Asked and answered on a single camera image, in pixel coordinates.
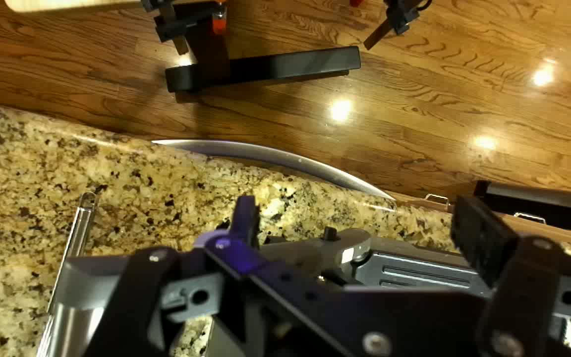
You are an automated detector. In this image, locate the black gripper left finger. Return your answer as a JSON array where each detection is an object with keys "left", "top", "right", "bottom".
[{"left": 86, "top": 195, "right": 492, "bottom": 357}]

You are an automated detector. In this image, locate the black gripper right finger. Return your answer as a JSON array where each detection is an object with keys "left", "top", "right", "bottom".
[{"left": 451, "top": 195, "right": 571, "bottom": 357}]

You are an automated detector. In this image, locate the black floor stand base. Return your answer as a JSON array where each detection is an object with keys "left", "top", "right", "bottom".
[{"left": 143, "top": 0, "right": 364, "bottom": 96}]

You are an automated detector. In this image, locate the black clamp tool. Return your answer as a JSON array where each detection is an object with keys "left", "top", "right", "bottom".
[{"left": 364, "top": 0, "right": 435, "bottom": 52}]

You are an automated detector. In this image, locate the silver curved dishwasher handle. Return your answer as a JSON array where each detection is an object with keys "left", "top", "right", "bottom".
[{"left": 151, "top": 137, "right": 399, "bottom": 205}]

